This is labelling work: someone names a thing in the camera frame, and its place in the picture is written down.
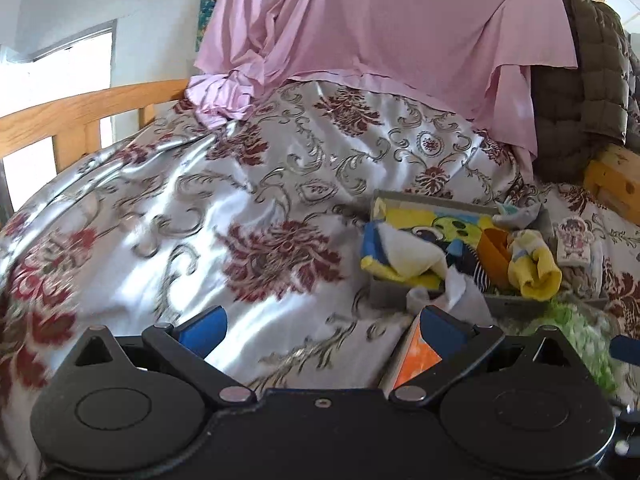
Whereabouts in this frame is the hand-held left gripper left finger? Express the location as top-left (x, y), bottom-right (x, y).
top-left (72, 304), bottom-right (257, 408)

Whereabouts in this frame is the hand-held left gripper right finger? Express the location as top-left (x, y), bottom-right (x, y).
top-left (389, 304), bottom-right (589, 408)

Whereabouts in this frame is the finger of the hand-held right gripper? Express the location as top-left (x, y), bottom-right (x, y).
top-left (609, 334), bottom-right (640, 362)

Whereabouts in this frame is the grey tray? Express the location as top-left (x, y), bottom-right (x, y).
top-left (367, 189), bottom-right (608, 318)

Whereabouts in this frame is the orange heart-shaped cup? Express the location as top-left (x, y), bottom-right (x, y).
top-left (477, 227), bottom-right (516, 286)

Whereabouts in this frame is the striped sock with yellow toe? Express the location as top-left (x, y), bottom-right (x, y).
top-left (507, 230), bottom-right (563, 303)

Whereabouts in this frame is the yellow cartoon sock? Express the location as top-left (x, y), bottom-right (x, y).
top-left (360, 197), bottom-right (501, 291)

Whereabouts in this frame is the white cartoon girl sock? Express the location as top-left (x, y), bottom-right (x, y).
top-left (555, 217), bottom-right (603, 268)

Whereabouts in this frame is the floral satin blanket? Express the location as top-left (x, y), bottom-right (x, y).
top-left (0, 80), bottom-right (640, 480)

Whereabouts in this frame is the brown quilted jacket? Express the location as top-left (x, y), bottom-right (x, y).
top-left (530, 0), bottom-right (640, 183)

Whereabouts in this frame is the window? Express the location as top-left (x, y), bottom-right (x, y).
top-left (0, 19), bottom-right (118, 211)

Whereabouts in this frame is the pink bed sheet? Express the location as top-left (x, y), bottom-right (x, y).
top-left (185, 0), bottom-right (580, 161)

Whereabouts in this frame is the wooden bed frame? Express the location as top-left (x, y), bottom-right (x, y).
top-left (584, 144), bottom-right (640, 226)

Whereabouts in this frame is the wooden bed rail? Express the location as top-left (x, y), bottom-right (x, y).
top-left (0, 79), bottom-right (191, 211)

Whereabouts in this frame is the teal patterned wall poster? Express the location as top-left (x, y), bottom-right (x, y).
top-left (199, 0), bottom-right (231, 53)

